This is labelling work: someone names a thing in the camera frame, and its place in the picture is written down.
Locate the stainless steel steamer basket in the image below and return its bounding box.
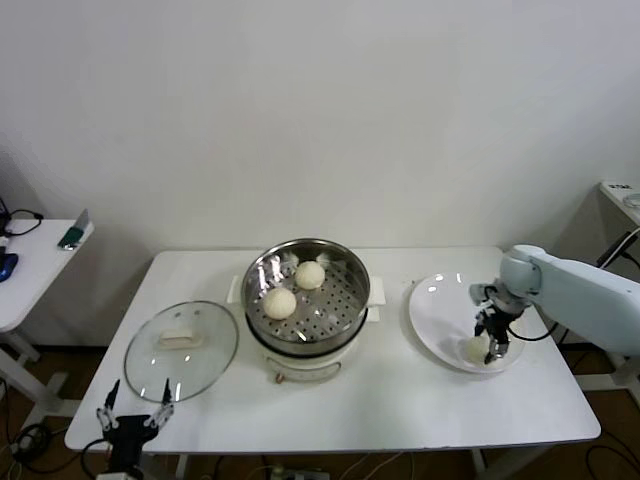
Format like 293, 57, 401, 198
240, 238, 372, 354

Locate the white hanging cable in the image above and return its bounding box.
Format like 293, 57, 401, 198
607, 232, 633, 261

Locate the glass lid cream handle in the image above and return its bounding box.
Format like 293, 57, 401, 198
123, 299, 240, 404

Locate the blue small device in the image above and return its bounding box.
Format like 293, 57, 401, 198
0, 253, 20, 284

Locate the white steamed baozi bun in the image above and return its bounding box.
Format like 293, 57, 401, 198
458, 335, 489, 366
293, 262, 326, 291
262, 287, 298, 321

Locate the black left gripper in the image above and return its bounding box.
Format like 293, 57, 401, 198
96, 377, 175, 471

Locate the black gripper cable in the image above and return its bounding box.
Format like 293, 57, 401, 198
504, 314, 559, 344
81, 438, 114, 474

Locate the white side table rounded top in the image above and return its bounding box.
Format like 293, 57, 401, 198
0, 217, 96, 419

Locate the floor power strip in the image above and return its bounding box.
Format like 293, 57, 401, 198
269, 464, 329, 480

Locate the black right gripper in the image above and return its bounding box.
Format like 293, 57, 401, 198
473, 308, 514, 365

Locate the black floor cable bundle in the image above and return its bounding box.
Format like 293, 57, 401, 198
9, 422, 66, 474

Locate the white electric cooker pot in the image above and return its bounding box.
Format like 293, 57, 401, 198
227, 273, 387, 387

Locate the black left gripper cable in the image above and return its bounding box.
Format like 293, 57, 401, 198
81, 438, 114, 474

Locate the white round plate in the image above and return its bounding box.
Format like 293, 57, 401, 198
407, 272, 526, 374

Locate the black looped desk cable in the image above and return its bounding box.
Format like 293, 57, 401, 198
0, 197, 45, 240

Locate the green silver handheld tool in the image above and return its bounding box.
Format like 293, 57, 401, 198
56, 208, 91, 251

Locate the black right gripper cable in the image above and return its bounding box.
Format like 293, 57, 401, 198
504, 314, 559, 344

